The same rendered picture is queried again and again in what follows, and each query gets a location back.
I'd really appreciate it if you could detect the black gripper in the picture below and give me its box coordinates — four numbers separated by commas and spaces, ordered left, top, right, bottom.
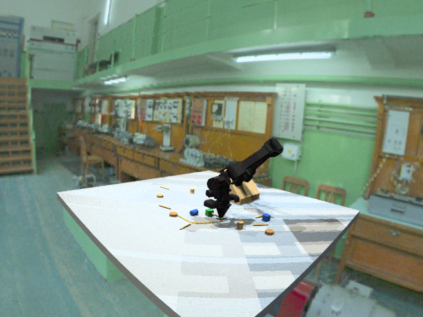
204, 187, 239, 219

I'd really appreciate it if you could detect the green square block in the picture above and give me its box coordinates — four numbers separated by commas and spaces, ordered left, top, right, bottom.
205, 209, 214, 217

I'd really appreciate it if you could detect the blue cube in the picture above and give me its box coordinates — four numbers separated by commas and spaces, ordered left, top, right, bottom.
262, 213, 270, 222

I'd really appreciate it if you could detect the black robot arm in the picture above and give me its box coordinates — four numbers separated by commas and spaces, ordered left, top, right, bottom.
206, 138, 284, 199

